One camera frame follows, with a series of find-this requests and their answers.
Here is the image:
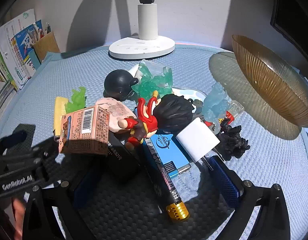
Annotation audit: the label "blue textured mat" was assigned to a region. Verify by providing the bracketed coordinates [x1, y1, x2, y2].
[0, 42, 308, 240]

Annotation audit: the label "pale blue translucent figure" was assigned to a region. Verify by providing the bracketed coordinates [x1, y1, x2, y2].
[202, 82, 232, 133]

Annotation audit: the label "yellow eraser block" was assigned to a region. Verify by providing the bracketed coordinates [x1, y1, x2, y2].
[53, 96, 69, 140]

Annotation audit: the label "red figure with black hair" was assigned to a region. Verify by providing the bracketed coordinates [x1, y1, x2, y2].
[118, 94, 194, 150]

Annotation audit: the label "bunch of pens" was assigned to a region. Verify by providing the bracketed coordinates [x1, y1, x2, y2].
[31, 22, 52, 42]

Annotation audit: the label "blue cartoon cover book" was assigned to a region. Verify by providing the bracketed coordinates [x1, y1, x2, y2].
[14, 20, 43, 78]

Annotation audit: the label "green spine books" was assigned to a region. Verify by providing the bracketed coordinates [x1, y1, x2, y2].
[0, 35, 14, 90]

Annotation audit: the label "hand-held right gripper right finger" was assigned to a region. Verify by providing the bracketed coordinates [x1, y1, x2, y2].
[209, 155, 298, 240]

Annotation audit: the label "row of books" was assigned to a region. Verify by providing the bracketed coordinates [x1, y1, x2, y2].
[0, 9, 37, 90]

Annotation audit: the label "pink printed carton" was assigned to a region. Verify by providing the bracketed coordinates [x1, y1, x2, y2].
[58, 105, 111, 157]

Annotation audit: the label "black helmet toy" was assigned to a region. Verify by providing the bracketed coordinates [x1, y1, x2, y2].
[103, 69, 139, 103]

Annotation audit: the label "teal translucent toy figure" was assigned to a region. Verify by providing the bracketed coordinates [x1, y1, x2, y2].
[131, 59, 174, 100]

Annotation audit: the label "black stick with gold cap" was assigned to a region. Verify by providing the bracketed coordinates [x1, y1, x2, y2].
[143, 137, 190, 222]

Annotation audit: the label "light green translucent figure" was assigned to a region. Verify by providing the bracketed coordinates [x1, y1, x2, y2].
[65, 86, 88, 113]

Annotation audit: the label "flat stack of books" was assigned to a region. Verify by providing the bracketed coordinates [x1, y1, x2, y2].
[0, 80, 17, 122]

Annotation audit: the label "dark wall monitor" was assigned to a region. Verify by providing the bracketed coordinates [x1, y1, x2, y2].
[270, 0, 308, 63]

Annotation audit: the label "black spiky toy figure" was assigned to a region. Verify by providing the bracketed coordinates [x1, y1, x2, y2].
[215, 119, 251, 162]

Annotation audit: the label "amber ribbed glass bowl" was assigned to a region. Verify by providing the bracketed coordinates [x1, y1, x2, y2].
[231, 34, 308, 128]

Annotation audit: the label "white charger plug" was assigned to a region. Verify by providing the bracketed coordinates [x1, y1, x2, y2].
[175, 117, 221, 170]

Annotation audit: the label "black rectangular box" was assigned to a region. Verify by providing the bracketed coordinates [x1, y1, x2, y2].
[105, 130, 142, 183]

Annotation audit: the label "small clear case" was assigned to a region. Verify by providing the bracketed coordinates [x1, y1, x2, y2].
[226, 100, 245, 120]

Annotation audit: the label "blue flat box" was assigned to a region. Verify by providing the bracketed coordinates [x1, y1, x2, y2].
[134, 107, 192, 179]

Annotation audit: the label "small teal box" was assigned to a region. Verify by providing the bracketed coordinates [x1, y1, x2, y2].
[28, 49, 42, 71]

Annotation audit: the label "brown cardboard pen holder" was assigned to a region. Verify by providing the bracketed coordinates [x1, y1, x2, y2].
[31, 31, 61, 64]

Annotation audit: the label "white desk lamp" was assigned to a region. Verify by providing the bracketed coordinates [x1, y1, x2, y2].
[108, 0, 176, 60]

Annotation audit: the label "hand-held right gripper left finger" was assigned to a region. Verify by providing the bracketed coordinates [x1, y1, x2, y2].
[20, 164, 104, 240]

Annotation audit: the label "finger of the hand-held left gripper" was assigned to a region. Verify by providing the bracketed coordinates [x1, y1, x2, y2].
[1, 124, 36, 155]
[31, 138, 60, 166]

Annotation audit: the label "person's left hand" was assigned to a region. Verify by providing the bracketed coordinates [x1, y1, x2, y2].
[11, 197, 28, 234]

